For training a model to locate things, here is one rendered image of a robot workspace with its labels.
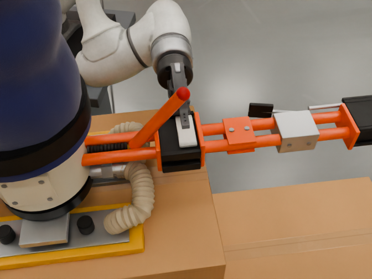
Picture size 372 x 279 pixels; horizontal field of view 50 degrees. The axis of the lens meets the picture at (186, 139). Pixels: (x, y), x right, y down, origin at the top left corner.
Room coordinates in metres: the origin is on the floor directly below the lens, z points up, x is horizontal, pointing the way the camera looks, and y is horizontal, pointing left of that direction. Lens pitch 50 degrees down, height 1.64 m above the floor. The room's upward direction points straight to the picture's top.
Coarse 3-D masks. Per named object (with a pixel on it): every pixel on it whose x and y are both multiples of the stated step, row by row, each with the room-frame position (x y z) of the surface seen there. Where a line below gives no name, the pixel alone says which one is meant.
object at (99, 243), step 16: (80, 208) 0.39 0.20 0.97; (96, 208) 0.39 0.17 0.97; (112, 208) 0.39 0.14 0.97; (0, 224) 0.35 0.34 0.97; (16, 224) 0.35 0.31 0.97; (80, 224) 0.34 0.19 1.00; (96, 224) 0.35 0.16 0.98; (0, 240) 0.31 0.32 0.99; (16, 240) 0.32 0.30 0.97; (80, 240) 0.32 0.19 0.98; (96, 240) 0.32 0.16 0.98; (112, 240) 0.32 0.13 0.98; (128, 240) 0.32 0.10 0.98; (0, 256) 0.29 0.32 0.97; (16, 256) 0.29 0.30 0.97; (32, 256) 0.29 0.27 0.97; (48, 256) 0.29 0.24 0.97; (64, 256) 0.29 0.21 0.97; (80, 256) 0.29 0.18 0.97; (96, 256) 0.30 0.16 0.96
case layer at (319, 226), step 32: (256, 192) 0.70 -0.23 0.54; (288, 192) 0.70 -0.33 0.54; (320, 192) 0.70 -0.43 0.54; (352, 192) 0.70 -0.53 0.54; (224, 224) 0.58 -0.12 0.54; (256, 224) 0.58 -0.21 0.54; (288, 224) 0.58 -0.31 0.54; (320, 224) 0.58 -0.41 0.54; (352, 224) 0.58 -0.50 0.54; (256, 256) 0.48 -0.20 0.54; (288, 256) 0.48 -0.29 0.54; (320, 256) 0.48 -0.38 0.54; (352, 256) 0.48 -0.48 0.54
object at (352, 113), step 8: (344, 104) 0.53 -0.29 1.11; (352, 104) 0.53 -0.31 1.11; (360, 104) 0.53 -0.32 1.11; (368, 104) 0.53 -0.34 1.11; (344, 112) 0.51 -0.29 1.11; (352, 112) 0.51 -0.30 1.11; (360, 112) 0.51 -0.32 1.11; (368, 112) 0.51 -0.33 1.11; (344, 120) 0.50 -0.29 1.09; (352, 120) 0.49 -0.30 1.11; (360, 120) 0.49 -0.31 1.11; (368, 120) 0.49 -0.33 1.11; (352, 128) 0.47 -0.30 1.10; (360, 128) 0.47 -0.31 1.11; (368, 128) 0.47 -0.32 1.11; (352, 136) 0.46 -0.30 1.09; (360, 136) 0.47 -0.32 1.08; (368, 136) 0.47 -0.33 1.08; (352, 144) 0.46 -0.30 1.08; (360, 144) 0.47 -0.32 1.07; (368, 144) 0.47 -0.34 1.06
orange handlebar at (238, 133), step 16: (320, 112) 0.52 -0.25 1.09; (336, 112) 0.52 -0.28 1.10; (208, 128) 0.48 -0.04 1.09; (224, 128) 0.48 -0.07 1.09; (240, 128) 0.48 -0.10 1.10; (256, 128) 0.49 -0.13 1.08; (272, 128) 0.49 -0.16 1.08; (336, 128) 0.48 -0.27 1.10; (96, 144) 0.45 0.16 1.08; (208, 144) 0.45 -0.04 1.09; (224, 144) 0.45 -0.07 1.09; (240, 144) 0.45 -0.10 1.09; (256, 144) 0.45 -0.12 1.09; (272, 144) 0.45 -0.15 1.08; (96, 160) 0.42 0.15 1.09; (112, 160) 0.42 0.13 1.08; (128, 160) 0.42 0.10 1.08
